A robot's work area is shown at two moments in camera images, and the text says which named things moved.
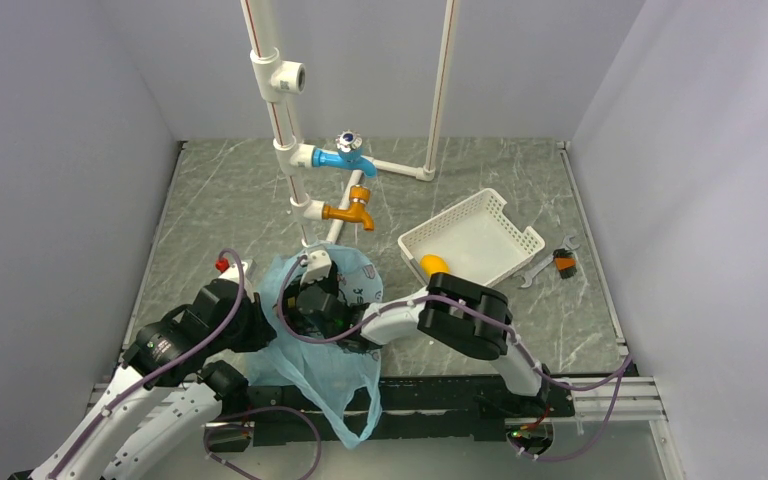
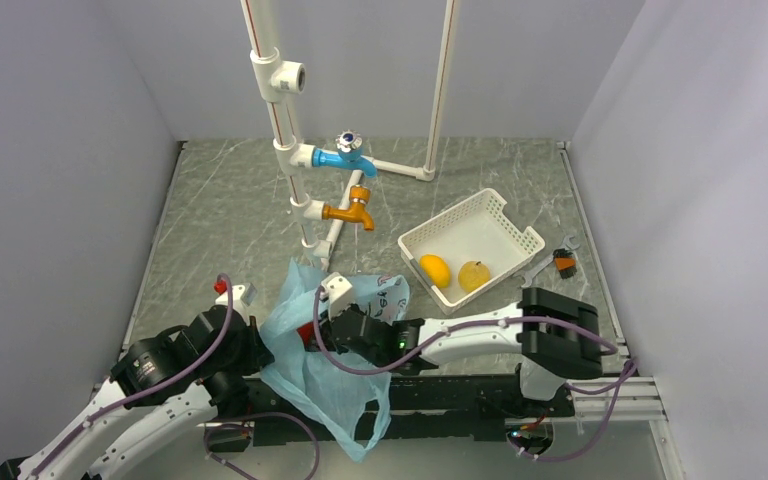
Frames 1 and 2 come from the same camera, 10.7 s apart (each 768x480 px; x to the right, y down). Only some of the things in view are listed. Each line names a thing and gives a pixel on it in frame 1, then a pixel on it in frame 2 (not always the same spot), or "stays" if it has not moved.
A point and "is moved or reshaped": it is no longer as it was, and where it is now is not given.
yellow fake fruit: (431, 263) stays
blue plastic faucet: (350, 154) stays
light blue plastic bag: (347, 377) is moved or reshaped
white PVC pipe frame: (273, 77) stays
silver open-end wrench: (545, 261) stays
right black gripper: (293, 288) to (340, 347)
